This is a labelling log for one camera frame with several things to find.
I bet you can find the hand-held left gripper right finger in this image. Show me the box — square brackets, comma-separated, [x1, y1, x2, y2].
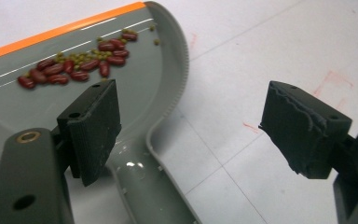
[258, 80, 353, 180]

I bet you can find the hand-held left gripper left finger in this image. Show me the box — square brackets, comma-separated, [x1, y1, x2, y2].
[56, 78, 122, 188]

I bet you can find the grey dustpan with orange edge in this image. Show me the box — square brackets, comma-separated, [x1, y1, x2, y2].
[0, 0, 203, 224]

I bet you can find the pile of mixed beans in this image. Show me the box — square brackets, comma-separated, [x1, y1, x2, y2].
[17, 24, 161, 91]

